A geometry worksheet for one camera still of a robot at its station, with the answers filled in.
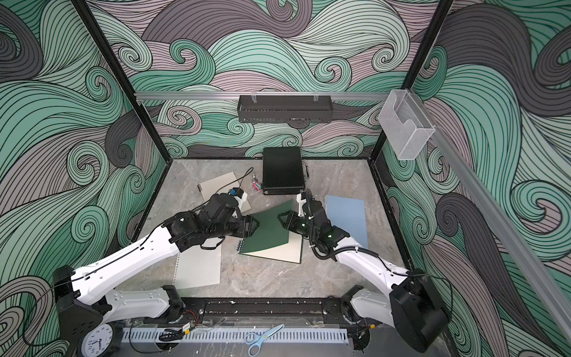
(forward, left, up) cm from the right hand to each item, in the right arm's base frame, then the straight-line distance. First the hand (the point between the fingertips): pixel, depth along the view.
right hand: (276, 219), depth 79 cm
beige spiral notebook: (+29, +28, -15) cm, 43 cm away
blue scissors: (-34, +7, -15) cm, 38 cm away
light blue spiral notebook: (+11, -32, -16) cm, 38 cm away
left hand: (-4, +7, +7) cm, 11 cm away
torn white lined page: (-12, +31, -17) cm, 37 cm away
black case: (+34, -2, -13) cm, 36 cm away
